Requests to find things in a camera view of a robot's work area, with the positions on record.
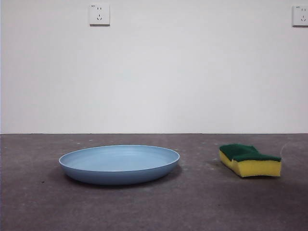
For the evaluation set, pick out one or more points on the blue round plate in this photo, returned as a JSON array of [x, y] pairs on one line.
[[115, 173]]

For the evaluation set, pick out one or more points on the yellow sponge with green scourer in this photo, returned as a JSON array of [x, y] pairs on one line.
[[260, 168]]

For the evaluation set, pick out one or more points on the white wall socket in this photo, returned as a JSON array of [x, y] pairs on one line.
[[300, 15], [99, 14]]

